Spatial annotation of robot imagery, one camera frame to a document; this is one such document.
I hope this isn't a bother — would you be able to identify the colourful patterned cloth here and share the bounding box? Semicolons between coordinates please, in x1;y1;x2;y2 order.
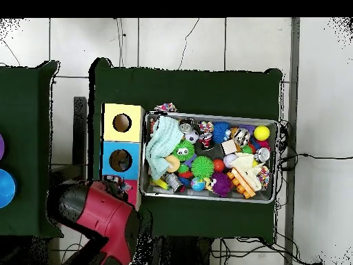
153;102;179;113

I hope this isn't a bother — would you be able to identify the crushed clear plastic bottle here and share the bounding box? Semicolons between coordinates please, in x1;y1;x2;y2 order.
103;175;133;197

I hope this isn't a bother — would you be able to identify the wooden box with three holes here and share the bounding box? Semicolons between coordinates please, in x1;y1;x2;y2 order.
99;103;146;212

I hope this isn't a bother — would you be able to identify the mint green cloth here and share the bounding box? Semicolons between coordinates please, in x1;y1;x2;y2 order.
145;115;184;181

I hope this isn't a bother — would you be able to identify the small soccer ball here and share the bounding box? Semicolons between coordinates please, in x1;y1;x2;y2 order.
184;130;200;144

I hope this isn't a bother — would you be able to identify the green fuzzy toy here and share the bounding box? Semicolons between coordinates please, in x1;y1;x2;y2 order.
190;155;215;179

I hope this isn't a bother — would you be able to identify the blue fuzzy toy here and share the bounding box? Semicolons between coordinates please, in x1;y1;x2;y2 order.
212;121;231;144

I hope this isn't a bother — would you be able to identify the dark green table cloth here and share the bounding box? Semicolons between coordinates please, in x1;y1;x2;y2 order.
0;60;64;239
88;57;283;245

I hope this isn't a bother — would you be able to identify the purple spiky toy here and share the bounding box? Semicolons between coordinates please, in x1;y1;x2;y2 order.
210;171;232;198

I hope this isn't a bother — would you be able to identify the cream knitted cloth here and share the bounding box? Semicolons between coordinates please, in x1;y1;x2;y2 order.
229;152;263;192

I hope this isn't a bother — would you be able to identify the orange toy building block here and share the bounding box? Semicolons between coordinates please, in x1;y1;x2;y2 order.
226;168;256;199

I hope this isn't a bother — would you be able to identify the yellow ball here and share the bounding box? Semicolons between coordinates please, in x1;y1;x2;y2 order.
253;125;270;141

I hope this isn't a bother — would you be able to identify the black flat panel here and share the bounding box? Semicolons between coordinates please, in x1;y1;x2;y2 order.
72;96;88;183

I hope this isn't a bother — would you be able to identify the shallow wire mesh bin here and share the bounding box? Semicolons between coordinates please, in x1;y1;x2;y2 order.
139;110;279;204

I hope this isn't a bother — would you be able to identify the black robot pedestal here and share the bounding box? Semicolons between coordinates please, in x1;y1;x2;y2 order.
151;236;213;265

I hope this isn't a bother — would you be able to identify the black cable bundle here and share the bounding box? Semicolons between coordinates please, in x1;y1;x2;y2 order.
210;237;323;265

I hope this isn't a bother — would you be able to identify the black power cable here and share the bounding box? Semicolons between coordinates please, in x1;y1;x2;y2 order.
278;153;353;171

